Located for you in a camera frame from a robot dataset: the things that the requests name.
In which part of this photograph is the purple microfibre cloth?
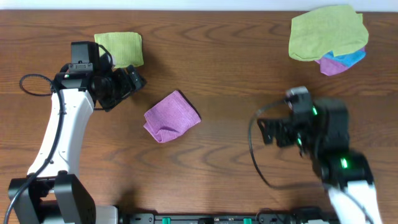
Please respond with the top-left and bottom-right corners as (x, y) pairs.
(144, 90), (201, 143)

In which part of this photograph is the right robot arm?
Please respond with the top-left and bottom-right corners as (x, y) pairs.
(249, 93), (382, 223)

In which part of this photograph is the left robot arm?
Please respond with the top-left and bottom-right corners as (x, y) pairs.
(4, 64), (146, 223)

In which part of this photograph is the folded light green cloth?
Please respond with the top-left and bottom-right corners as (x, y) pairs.
(94, 32), (144, 68)

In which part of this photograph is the blue cloth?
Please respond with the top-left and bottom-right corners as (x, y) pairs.
(323, 49), (366, 67)

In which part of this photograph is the unfolded green cloth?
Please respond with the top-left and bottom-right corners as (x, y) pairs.
(288, 5), (369, 62)

